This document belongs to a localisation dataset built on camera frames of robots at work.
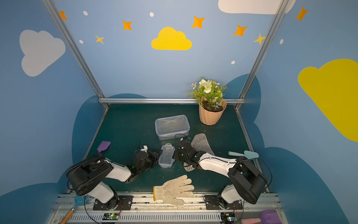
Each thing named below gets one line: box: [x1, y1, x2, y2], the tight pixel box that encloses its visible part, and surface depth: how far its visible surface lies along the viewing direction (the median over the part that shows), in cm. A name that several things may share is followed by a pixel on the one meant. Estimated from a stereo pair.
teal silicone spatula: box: [227, 150, 260, 160], surface depth 95 cm
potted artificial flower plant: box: [186, 77, 228, 126], surface depth 97 cm
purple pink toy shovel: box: [240, 209, 283, 224], surface depth 71 cm
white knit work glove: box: [152, 174, 195, 206], surface depth 80 cm
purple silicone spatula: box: [96, 140, 111, 153], surface depth 97 cm
